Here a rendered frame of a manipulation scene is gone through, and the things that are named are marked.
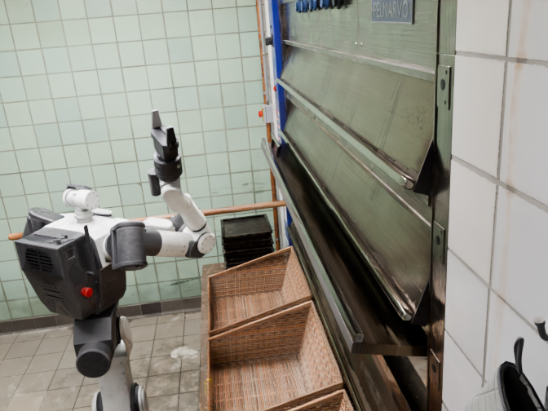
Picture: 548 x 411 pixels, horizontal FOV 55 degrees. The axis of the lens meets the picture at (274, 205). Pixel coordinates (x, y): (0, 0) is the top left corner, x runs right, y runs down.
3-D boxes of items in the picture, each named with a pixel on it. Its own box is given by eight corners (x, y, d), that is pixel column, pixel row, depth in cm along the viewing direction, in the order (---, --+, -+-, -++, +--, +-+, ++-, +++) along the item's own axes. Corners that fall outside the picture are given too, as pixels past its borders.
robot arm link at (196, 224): (199, 201, 180) (222, 236, 194) (182, 192, 187) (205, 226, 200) (178, 223, 177) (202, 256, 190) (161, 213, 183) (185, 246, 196)
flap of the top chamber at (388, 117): (284, 83, 258) (294, 42, 252) (426, 194, 90) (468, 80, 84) (275, 80, 257) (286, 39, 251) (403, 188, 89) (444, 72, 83)
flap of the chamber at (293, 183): (260, 146, 267) (298, 150, 270) (350, 354, 99) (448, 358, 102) (261, 141, 266) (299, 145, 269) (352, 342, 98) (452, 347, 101)
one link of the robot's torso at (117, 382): (143, 426, 205) (122, 329, 187) (98, 435, 203) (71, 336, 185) (147, 399, 219) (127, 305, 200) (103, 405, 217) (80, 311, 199)
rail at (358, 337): (261, 141, 266) (265, 142, 266) (352, 342, 98) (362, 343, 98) (261, 137, 265) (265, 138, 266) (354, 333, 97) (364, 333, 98)
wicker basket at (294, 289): (297, 289, 291) (293, 244, 282) (316, 348, 238) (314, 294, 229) (209, 300, 287) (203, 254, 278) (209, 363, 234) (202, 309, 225)
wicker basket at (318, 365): (317, 351, 236) (314, 298, 226) (349, 447, 183) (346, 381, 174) (209, 367, 231) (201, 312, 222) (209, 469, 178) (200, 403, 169)
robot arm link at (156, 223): (171, 237, 224) (140, 232, 223) (174, 219, 220) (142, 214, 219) (169, 245, 219) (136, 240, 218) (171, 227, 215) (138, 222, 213)
